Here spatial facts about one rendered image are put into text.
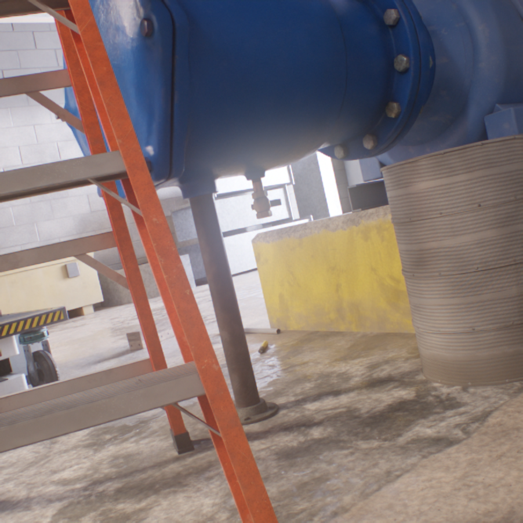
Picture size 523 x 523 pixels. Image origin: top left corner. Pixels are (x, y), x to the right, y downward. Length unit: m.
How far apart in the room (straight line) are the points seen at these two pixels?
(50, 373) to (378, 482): 1.49
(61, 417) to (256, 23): 0.91
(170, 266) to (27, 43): 6.32
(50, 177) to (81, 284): 5.03
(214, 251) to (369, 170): 0.94
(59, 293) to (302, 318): 3.67
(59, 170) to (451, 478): 0.73
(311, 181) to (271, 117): 6.18
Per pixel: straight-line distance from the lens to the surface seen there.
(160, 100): 1.17
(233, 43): 1.26
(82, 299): 5.81
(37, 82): 1.24
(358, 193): 2.28
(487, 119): 1.88
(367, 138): 1.72
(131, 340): 2.93
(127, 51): 1.24
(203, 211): 1.39
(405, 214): 1.38
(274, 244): 2.44
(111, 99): 0.83
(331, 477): 1.07
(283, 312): 2.50
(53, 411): 0.71
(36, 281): 5.70
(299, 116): 1.39
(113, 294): 6.18
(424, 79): 1.68
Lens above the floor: 0.44
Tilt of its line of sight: 3 degrees down
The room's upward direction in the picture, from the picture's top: 13 degrees counter-clockwise
